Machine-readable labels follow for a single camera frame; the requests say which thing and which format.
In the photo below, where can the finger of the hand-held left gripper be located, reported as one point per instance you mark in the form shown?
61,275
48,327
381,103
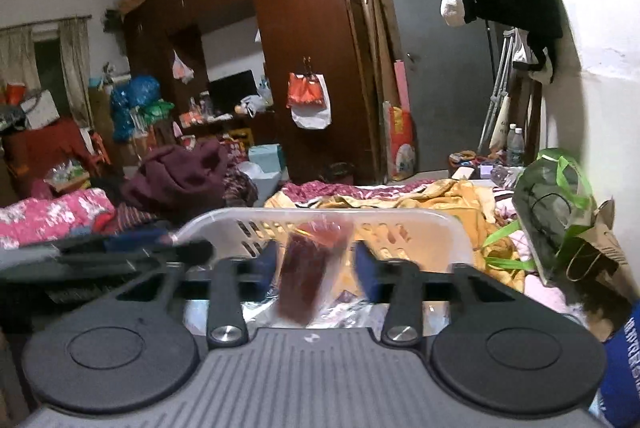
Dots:
160,250

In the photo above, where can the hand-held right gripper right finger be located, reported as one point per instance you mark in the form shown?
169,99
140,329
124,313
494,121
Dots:
365,265

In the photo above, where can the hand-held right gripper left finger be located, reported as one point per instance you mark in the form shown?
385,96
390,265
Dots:
267,260

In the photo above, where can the brown block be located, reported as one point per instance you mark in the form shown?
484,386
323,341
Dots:
307,273

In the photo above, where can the white plastic basket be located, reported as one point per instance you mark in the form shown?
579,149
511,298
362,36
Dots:
400,233

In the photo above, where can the pink floral blanket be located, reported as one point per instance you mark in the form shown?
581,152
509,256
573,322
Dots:
50,213

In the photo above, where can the maroon cloth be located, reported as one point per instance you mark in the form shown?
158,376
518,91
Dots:
175,178

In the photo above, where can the teal box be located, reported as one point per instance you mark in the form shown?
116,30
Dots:
267,158

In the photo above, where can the yellow blanket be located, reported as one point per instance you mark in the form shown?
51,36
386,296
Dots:
450,198

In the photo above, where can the red printed sack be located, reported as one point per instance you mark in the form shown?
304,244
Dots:
402,143

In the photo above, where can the blue plastic bags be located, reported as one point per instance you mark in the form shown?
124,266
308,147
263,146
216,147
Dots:
135,106

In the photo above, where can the black monitor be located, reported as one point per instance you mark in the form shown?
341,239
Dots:
232,91

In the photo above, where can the orange hanging bag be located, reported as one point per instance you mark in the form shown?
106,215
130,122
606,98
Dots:
304,89

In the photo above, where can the hanging white plastic bag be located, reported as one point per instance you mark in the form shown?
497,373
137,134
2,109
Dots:
182,68

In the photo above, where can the wooden planks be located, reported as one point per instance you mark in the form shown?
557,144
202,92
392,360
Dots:
375,78

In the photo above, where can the clear water bottle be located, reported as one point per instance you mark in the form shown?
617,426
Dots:
515,146

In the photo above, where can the green shopping bag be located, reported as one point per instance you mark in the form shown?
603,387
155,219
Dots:
550,208

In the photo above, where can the beige curtain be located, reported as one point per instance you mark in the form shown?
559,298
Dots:
75,68

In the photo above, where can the grey door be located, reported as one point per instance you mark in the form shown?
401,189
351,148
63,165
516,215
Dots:
440,68

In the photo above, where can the metal crutches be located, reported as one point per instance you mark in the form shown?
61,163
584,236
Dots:
497,98

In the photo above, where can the brown wooden wardrobe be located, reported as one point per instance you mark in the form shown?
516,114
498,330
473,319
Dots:
300,28

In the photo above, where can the brown paper bag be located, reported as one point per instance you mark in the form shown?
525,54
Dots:
600,253

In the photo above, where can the blue tote bag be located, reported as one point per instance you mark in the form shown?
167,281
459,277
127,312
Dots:
625,368

